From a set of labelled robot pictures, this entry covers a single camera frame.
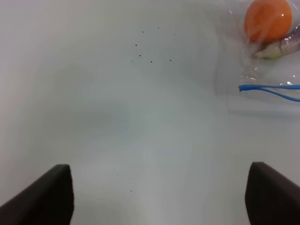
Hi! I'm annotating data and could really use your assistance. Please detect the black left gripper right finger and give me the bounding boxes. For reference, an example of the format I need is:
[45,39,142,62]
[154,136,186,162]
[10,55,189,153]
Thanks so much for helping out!
[245,162,300,225]

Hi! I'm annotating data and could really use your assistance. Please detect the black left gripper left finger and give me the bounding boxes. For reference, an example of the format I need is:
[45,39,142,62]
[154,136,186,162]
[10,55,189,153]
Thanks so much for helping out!
[0,165,75,225]

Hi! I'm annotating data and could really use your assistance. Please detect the clear zip bag blue seal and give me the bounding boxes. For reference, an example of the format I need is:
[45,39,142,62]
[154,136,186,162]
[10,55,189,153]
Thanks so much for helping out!
[218,0,300,116]

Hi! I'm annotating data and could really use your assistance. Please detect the purple eggplant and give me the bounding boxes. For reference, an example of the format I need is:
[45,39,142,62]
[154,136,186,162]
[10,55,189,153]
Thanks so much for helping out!
[252,26,300,60]

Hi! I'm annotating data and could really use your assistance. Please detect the orange fruit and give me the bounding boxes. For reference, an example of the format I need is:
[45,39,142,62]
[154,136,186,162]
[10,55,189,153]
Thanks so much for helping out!
[244,0,293,43]

